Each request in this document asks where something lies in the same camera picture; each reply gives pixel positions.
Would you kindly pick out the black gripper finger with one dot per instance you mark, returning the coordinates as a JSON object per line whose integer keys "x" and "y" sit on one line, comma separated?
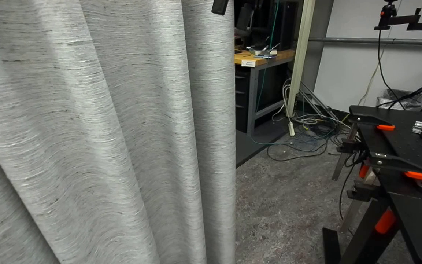
{"x": 219, "y": 7}

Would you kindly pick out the grey woven curtain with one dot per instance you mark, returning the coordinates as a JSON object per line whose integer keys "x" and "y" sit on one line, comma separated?
{"x": 99, "y": 122}

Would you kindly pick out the small tools on workbench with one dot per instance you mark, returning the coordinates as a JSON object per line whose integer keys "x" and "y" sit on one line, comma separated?
{"x": 263, "y": 51}

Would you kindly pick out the workbench with wooden top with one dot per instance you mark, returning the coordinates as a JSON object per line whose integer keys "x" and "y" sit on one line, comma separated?
{"x": 264, "y": 62}

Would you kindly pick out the black work table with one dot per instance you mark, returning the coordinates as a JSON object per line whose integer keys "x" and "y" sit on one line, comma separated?
{"x": 417, "y": 156}

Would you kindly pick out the orange clamp under table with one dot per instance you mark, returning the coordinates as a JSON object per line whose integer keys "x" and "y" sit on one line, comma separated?
{"x": 386, "y": 222}

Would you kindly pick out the cream vertical post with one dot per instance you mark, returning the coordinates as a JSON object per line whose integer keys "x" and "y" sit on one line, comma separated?
{"x": 301, "y": 49}

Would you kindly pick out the grey horizontal wall rail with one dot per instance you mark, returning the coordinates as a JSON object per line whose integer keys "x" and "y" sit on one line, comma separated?
{"x": 367, "y": 42}

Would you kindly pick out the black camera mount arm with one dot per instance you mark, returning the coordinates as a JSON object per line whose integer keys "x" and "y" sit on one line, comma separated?
{"x": 396, "y": 20}

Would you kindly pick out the grey box by wall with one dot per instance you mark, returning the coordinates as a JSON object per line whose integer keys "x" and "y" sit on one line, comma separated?
{"x": 406, "y": 100}

